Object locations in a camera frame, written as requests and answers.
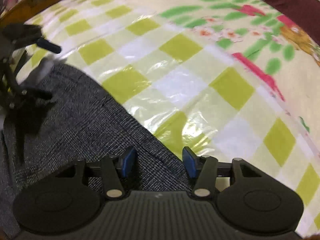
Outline green checkered floral bedsheet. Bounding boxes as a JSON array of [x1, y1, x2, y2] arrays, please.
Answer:
[[30, 0, 319, 236]]

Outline dark grey pants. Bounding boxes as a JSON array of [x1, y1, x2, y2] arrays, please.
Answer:
[[1, 64, 190, 238]]

